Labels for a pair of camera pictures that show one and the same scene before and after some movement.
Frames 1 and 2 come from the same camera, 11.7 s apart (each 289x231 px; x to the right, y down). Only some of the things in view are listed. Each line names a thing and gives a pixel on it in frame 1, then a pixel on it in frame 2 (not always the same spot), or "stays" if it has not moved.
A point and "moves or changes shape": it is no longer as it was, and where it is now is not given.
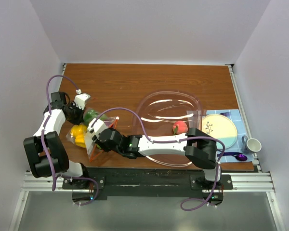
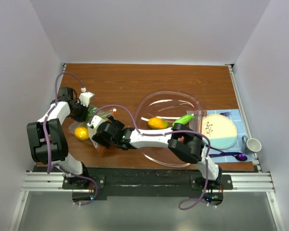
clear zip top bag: [79, 137] moves or changes shape
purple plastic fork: [226, 113] stays
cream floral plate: [221, 127] stays
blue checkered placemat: [235, 116] stays
